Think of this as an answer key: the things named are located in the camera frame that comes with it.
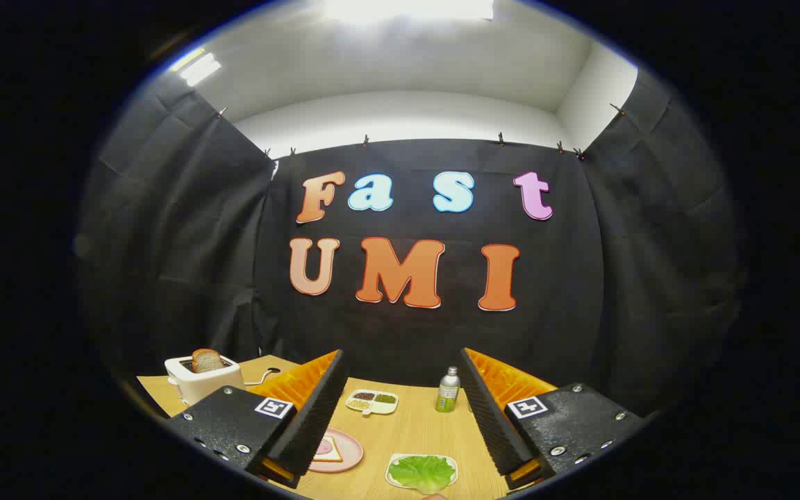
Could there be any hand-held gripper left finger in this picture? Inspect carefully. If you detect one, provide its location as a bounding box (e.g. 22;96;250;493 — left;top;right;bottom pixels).
164;349;350;489

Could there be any pink round plate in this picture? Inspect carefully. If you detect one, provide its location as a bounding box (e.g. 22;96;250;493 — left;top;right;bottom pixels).
308;428;365;474

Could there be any black backdrop cloth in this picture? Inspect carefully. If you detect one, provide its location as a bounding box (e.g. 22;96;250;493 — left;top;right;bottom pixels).
77;66;748;417

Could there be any white toaster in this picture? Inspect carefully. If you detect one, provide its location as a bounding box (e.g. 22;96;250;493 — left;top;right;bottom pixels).
165;354;244;406

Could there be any green and silver bottle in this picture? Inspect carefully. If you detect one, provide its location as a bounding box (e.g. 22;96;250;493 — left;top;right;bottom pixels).
435;367;461;413

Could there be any white divided dish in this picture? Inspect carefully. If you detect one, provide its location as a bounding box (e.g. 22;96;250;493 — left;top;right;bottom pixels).
345;389;399;417

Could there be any green lettuce leaf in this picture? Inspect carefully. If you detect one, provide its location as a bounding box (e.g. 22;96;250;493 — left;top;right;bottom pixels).
389;455;456;494

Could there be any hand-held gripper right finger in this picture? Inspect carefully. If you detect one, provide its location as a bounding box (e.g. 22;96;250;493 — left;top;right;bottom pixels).
459;347;644;490

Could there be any ceiling light panel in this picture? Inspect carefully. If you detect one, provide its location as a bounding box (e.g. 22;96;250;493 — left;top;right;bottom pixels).
320;0;494;22
171;49;222;88

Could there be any toasted bread slice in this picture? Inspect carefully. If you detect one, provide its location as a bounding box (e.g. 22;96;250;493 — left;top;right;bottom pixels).
191;349;226;374

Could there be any white bread slice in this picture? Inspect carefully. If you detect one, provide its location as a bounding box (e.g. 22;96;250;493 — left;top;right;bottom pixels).
312;435;344;463

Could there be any small white plate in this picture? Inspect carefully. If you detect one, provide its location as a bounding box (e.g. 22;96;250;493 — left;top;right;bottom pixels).
385;453;458;490

